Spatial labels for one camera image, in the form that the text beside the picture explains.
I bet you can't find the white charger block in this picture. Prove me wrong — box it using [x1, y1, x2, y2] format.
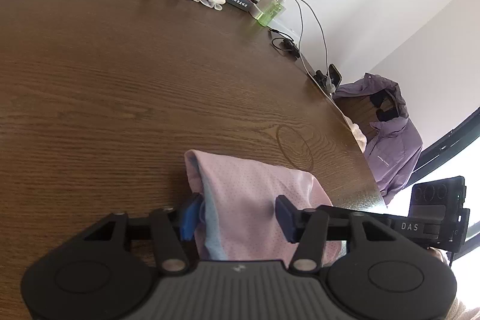
[249, 0, 277, 20]

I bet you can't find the green hand sanitizer bottle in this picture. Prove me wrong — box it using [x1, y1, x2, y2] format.
[257, 0, 286, 27]

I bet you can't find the purple jacket on chair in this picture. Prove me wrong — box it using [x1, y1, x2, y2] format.
[334, 73, 423, 204]

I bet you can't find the black cable on table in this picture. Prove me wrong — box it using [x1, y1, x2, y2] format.
[268, 28, 303, 61]

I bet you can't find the black phone on stand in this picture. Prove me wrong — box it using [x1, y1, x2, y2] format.
[328, 63, 342, 88]

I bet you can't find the pink blue purple mesh garment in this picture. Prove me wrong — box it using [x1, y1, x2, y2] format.
[185, 149, 332, 264]

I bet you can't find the black box with white text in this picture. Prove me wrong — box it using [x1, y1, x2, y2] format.
[225, 0, 252, 12]

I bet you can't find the white charging cable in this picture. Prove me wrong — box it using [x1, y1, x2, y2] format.
[272, 0, 333, 89]

